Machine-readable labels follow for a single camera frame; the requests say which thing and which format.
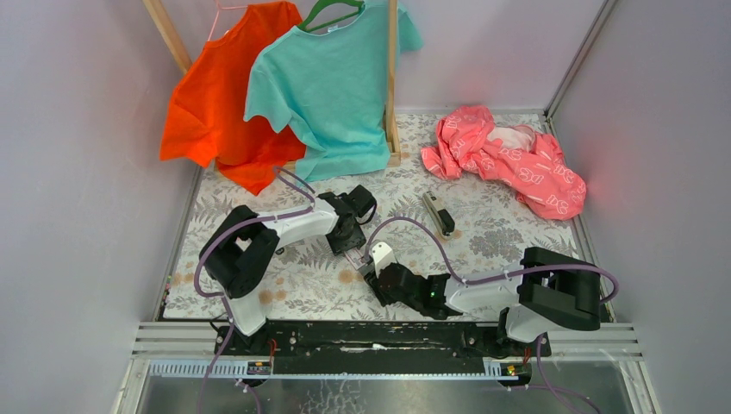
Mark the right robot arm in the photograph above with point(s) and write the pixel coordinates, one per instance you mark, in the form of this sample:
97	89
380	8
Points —
543	292

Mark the green clothes hanger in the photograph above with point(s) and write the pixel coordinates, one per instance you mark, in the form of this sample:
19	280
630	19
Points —
327	13

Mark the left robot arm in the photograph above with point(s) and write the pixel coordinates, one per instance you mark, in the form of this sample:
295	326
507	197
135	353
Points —
238	254

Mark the teal t-shirt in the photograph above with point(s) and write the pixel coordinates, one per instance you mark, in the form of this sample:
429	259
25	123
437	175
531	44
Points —
330	89

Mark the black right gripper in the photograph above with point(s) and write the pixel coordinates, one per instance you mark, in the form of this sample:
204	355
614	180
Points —
383	297

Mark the orange t-shirt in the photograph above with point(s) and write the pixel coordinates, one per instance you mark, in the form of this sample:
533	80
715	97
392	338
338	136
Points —
205	117

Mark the wooden clothes rack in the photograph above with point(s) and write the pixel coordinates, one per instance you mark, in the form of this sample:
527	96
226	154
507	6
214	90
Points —
163	22

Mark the pink patterned cloth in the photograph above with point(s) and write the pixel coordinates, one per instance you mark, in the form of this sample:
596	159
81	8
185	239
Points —
531	163

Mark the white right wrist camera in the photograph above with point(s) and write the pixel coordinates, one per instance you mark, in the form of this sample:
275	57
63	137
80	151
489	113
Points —
382	256

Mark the pink clothes hanger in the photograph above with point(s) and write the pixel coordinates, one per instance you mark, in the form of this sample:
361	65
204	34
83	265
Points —
227	14

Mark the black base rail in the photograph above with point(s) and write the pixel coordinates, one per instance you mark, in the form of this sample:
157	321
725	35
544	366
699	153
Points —
338	347

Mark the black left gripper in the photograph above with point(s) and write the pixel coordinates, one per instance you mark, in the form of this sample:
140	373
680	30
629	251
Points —
355	240

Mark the floral table mat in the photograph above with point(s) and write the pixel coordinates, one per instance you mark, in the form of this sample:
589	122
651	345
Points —
306	281

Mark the white red staple box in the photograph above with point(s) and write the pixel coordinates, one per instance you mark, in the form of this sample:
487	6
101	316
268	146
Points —
359	261

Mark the beige and black stapler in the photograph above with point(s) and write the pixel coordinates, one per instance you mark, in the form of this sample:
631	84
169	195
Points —
441	217

